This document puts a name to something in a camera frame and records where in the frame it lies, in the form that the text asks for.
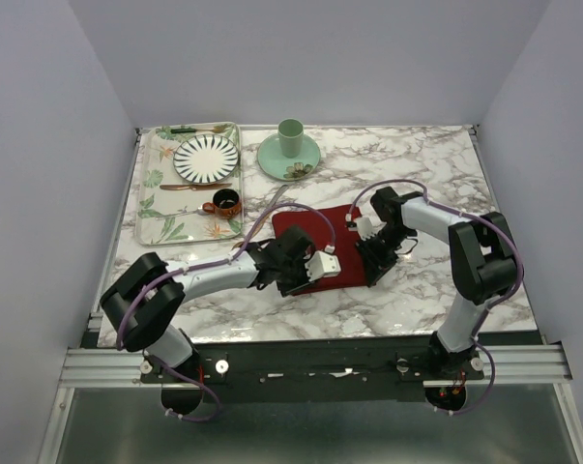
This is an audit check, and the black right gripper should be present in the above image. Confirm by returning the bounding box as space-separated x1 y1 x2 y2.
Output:
354 225 413 286

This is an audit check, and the dark red cloth napkin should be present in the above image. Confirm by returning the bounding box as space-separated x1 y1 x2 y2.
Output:
272 204 367 295

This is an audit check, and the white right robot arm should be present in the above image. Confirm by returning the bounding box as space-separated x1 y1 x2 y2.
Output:
345 187 524 379

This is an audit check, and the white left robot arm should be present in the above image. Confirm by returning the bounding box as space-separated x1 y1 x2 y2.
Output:
100 226 316 382

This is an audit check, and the silver butter knife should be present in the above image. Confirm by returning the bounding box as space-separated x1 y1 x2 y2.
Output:
269 185 289 207

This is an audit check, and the orange black coffee mug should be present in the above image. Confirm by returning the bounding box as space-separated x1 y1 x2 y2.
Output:
202 188 242 218

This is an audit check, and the green round saucer plate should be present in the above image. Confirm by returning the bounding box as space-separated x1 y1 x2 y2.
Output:
256 134 321 182

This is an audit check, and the floral rectangular serving tray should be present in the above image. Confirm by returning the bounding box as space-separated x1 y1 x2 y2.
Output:
134 122 244 247

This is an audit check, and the striped white round plate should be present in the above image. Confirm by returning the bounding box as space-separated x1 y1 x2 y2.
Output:
173 134 240 185

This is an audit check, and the green plastic cup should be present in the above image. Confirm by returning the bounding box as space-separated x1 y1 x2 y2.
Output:
277 119 304 159

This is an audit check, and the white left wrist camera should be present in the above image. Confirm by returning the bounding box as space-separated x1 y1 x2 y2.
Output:
305 250 341 282

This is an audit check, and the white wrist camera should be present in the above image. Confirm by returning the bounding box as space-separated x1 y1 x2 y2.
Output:
305 250 341 282
345 214 377 241

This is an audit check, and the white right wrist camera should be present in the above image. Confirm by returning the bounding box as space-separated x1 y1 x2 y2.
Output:
345 214 377 241

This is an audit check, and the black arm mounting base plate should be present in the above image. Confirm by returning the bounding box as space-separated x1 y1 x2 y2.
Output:
139 333 485 405

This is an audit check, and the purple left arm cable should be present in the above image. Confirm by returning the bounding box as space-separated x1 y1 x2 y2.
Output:
115 202 338 422

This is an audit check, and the green handled gold fork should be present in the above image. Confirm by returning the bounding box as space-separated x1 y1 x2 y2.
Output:
170 124 227 134

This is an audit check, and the aluminium frame rail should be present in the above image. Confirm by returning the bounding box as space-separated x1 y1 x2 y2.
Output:
59 344 572 389

